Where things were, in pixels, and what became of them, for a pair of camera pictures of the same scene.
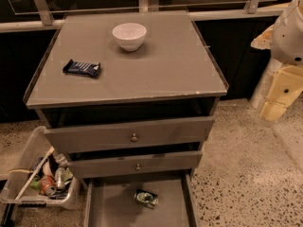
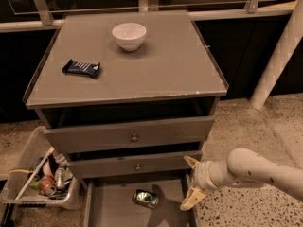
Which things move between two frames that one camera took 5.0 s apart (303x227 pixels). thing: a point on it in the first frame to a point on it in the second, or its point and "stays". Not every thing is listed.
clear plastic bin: x=39 y=176 stays
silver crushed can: x=60 y=177 stays
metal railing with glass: x=42 y=8 stays
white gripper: x=289 y=41 to x=201 y=174
